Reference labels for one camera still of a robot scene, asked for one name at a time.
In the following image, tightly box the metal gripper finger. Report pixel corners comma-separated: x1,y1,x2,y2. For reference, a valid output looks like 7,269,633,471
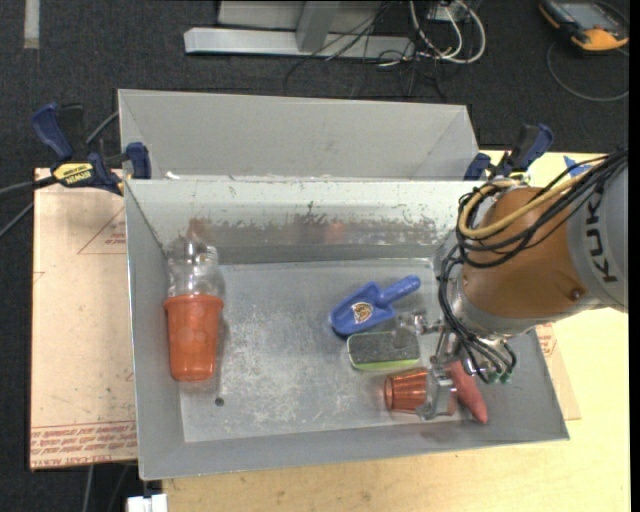
439,373,459,417
416,370,442,421

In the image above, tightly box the red-orange toy carrot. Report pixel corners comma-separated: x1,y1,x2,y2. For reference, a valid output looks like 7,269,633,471
446,359,489,426

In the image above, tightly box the small copper-orange cup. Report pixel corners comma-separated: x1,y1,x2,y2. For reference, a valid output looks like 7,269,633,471
383,368,434,414

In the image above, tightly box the green sponge with grey top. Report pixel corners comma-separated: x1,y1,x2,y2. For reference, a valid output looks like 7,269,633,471
346,328,422,374

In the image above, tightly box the blue toy shovel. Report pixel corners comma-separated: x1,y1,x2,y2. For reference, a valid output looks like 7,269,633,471
328,274,422,337

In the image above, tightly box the grey metal bin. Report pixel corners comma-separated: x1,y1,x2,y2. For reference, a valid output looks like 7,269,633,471
117,88,571,481

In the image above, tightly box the large orange plastic cup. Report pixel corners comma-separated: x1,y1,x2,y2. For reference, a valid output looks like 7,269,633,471
163,293,225,383

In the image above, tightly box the clear plastic bottle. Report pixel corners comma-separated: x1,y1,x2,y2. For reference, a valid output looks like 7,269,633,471
164,238,226,302

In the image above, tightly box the brown cardboard board, red print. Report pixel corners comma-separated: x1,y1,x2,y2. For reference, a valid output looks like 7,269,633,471
29,167,584,472

